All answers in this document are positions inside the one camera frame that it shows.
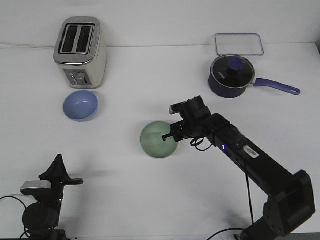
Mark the silver two-slot toaster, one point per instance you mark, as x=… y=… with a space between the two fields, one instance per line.
x=80 y=53

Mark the green bowl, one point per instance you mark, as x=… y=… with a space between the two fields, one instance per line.
x=152 y=143

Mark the blue bowl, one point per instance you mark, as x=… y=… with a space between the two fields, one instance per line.
x=80 y=106

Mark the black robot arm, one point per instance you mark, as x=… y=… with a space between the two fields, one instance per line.
x=41 y=218
x=290 y=197

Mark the clear container lid blue rim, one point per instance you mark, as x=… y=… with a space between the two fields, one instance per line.
x=243 y=44

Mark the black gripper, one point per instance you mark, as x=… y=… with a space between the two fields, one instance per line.
x=178 y=131
x=57 y=172

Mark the glass pot lid blue knob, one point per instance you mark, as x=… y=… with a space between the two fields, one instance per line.
x=232 y=71

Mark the dark blue saucepan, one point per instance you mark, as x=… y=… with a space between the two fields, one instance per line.
x=229 y=92

